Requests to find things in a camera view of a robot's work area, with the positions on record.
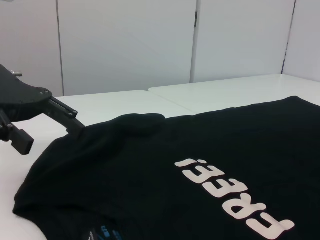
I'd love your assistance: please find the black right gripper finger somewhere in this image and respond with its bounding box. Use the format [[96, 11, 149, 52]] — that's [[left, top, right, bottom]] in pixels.
[[42, 96, 85, 138], [0, 108, 35, 158]]

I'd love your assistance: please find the black shirt with FREE print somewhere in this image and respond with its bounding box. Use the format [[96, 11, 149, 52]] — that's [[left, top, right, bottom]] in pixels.
[[12, 96, 320, 240]]

